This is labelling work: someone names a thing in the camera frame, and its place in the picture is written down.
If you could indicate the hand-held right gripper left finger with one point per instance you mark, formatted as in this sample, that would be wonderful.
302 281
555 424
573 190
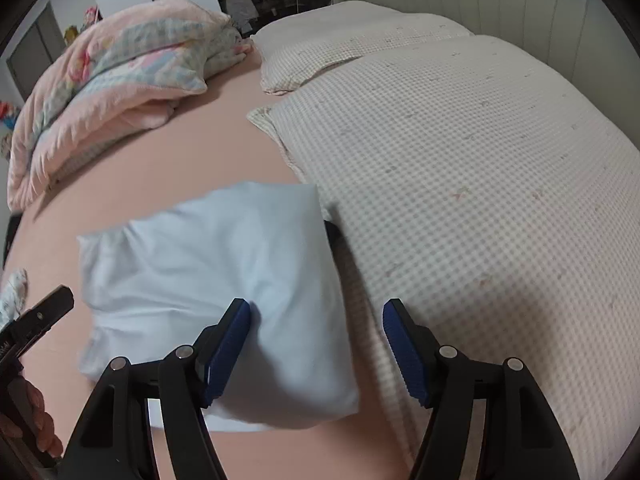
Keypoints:
227 355

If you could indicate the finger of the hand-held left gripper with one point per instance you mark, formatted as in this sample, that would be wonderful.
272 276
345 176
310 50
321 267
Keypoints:
50 305

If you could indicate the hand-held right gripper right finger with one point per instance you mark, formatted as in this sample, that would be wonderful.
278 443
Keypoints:
405 355

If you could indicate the light blue navy-trimmed T-shirt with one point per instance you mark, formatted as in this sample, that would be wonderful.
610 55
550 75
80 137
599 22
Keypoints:
200 270

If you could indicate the person's left hand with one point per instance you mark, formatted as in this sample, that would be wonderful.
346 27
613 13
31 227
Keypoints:
47 435

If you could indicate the folded navy garment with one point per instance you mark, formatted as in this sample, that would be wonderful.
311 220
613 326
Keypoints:
331 235

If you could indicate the large cream checked pillow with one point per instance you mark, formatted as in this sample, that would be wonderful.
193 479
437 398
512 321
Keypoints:
475 210

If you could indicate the pink sheet bed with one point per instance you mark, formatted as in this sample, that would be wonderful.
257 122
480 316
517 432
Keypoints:
150 160

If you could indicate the folded pink checked quilt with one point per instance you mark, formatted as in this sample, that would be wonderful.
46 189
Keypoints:
110 75

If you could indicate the grey door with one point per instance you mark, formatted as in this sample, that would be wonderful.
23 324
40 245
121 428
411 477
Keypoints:
35 50

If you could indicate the yellow toy box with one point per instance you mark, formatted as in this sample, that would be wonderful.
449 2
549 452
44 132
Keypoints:
72 32

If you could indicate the small pink doll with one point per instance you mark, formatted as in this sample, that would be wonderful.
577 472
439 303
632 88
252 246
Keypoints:
91 15

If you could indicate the small cream checked pillow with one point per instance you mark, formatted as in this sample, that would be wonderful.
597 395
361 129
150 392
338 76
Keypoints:
350 35

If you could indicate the red and blue wall toy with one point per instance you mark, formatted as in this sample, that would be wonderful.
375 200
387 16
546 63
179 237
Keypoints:
9 116

